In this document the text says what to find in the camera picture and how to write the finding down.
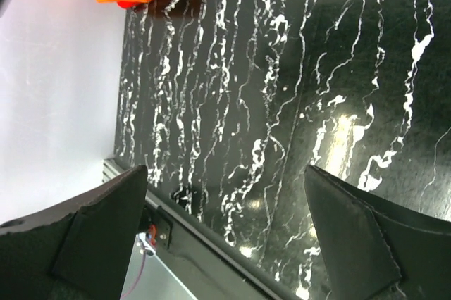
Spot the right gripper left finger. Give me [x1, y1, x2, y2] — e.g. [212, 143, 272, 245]
[1, 165, 147, 299]

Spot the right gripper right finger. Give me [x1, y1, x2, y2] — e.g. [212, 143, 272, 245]
[304, 165, 450, 299]

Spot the black marble pattern mat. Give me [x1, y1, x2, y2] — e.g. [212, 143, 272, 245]
[114, 0, 450, 299]

